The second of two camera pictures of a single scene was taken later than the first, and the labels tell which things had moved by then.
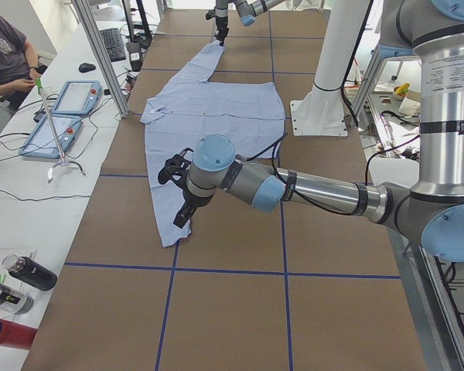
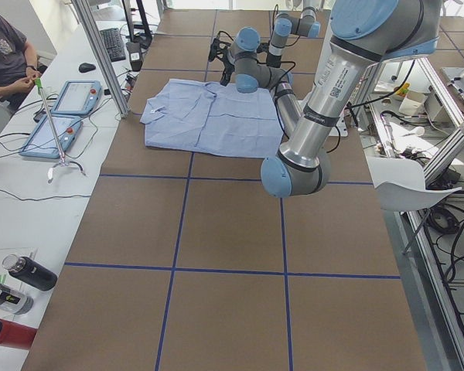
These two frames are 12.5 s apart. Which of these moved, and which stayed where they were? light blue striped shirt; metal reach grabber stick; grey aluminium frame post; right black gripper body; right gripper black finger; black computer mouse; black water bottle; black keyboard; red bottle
Moved: right black gripper body; light blue striped shirt; right gripper black finger
Stayed: black keyboard; black computer mouse; metal reach grabber stick; black water bottle; grey aluminium frame post; red bottle
